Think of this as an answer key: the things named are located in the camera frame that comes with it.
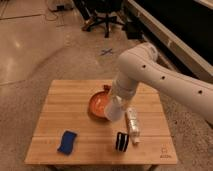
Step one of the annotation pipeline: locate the white device on floor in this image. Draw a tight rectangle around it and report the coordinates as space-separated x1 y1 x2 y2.
45 0 74 12

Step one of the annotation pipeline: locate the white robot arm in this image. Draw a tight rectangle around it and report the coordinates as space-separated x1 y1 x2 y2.
112 42 213 125

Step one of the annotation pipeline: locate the wooden table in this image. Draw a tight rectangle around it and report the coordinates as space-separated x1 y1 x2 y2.
25 80 177 165

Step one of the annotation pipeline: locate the orange round plate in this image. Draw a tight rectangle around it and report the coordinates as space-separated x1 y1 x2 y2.
88 91 109 119

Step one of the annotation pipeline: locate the black office chair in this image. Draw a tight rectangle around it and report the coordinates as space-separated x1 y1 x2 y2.
83 0 123 38

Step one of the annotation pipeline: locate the blue sponge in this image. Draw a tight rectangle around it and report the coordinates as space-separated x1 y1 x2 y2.
57 131 77 155

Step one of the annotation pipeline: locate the blue tape cross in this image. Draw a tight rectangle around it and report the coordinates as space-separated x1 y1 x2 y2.
101 48 113 56

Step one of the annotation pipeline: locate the black box on floor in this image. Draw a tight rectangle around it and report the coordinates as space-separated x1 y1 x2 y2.
126 22 143 39

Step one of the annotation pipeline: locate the black white striped eraser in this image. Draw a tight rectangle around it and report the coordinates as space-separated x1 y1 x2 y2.
115 132 129 152

